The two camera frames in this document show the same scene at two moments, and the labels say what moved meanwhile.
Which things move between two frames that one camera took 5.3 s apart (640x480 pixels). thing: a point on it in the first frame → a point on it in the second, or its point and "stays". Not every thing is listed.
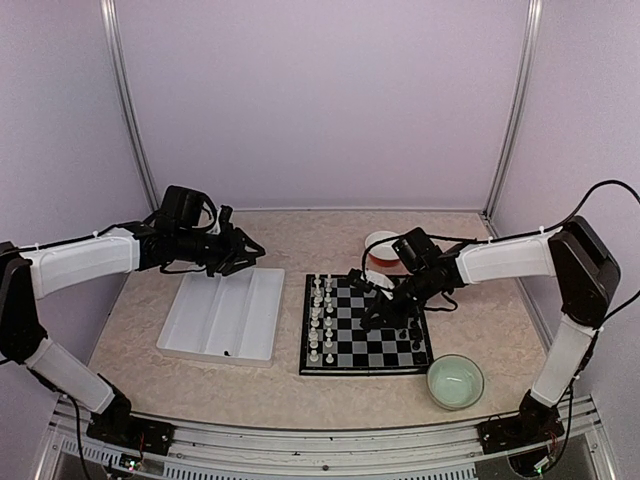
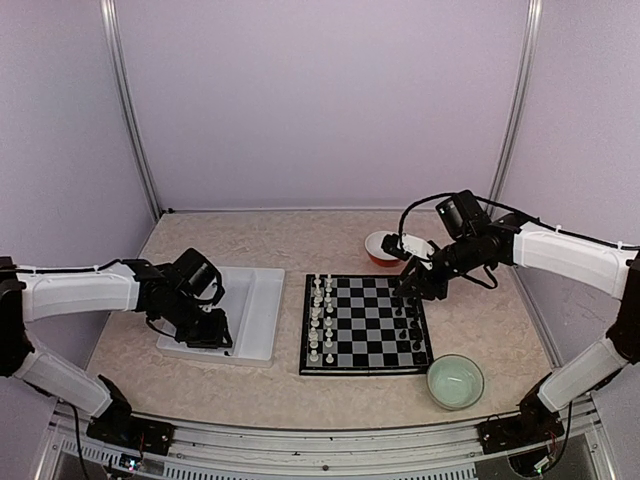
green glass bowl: (454, 381) stays
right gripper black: (393, 314) → (432, 288)
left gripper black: (233, 249) → (212, 338)
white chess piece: (313, 338) stays
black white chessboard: (335, 342) stays
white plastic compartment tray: (231, 318) stays
